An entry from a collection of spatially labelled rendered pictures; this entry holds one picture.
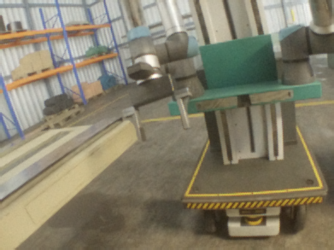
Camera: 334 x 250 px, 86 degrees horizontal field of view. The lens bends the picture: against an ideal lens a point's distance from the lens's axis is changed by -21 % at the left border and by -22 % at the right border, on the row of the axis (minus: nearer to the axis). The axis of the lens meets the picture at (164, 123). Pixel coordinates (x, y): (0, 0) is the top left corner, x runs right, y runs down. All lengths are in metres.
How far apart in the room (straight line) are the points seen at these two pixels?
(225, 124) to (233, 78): 0.25
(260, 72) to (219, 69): 0.19
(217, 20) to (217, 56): 0.19
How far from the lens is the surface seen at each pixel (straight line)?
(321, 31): 0.86
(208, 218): 1.20
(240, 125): 1.20
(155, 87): 0.60
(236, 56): 1.03
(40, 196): 0.76
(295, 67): 0.92
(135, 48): 0.65
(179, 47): 0.74
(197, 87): 0.96
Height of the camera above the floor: 0.98
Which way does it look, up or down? 18 degrees down
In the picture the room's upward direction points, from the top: 15 degrees counter-clockwise
